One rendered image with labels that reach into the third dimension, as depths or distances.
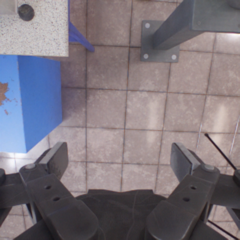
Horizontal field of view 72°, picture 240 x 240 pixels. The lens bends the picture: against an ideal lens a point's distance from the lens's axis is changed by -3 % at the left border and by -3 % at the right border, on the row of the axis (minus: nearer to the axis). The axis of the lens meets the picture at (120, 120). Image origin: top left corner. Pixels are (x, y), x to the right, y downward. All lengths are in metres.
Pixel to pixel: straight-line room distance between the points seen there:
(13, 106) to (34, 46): 0.36
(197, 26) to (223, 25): 0.07
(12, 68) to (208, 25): 0.80
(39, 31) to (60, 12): 0.10
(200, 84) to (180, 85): 0.17
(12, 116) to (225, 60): 1.55
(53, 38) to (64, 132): 1.00
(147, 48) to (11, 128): 1.07
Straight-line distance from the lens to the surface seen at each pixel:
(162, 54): 1.44
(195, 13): 0.55
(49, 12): 0.73
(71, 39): 1.02
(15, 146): 1.03
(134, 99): 1.42
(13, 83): 0.94
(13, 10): 0.70
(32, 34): 0.73
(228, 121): 1.75
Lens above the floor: 1.40
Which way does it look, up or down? 75 degrees down
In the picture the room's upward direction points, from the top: 178 degrees clockwise
